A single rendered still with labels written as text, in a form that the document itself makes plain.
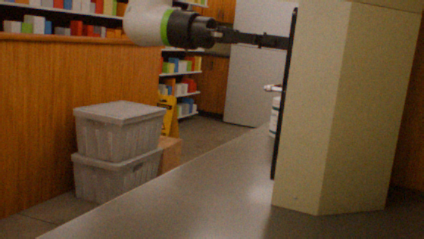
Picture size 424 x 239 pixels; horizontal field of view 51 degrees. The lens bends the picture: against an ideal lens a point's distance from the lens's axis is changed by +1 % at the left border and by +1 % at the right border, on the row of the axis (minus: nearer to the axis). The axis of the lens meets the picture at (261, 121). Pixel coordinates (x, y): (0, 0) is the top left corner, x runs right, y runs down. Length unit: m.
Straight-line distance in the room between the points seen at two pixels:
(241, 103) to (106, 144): 3.34
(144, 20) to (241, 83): 5.16
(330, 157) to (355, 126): 0.09
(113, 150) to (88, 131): 0.23
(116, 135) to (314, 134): 2.30
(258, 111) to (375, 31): 5.25
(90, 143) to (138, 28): 2.23
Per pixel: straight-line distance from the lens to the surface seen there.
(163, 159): 3.82
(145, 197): 1.01
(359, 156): 1.02
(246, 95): 6.21
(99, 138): 3.22
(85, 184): 3.38
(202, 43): 1.05
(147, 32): 1.10
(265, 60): 6.09
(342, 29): 0.94
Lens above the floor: 1.32
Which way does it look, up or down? 11 degrees down
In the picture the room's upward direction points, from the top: 7 degrees clockwise
